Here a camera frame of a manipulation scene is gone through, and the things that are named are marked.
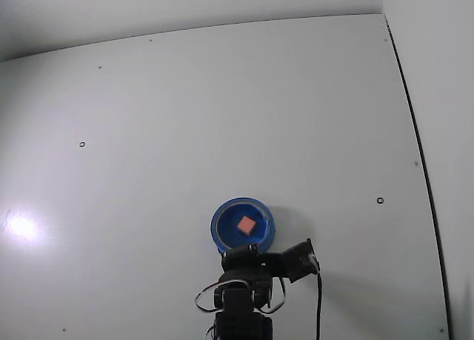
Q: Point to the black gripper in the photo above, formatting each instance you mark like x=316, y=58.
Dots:
x=240, y=255

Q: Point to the orange cube block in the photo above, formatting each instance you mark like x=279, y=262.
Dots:
x=246, y=225

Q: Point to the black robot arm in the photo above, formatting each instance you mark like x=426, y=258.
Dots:
x=237, y=318

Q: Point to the blue tape roll bin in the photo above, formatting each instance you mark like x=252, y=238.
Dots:
x=229, y=236

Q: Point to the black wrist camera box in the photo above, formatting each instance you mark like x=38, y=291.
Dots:
x=300, y=260

